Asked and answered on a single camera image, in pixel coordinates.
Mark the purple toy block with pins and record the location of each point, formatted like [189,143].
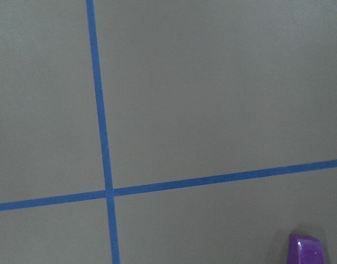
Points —
[305,249]

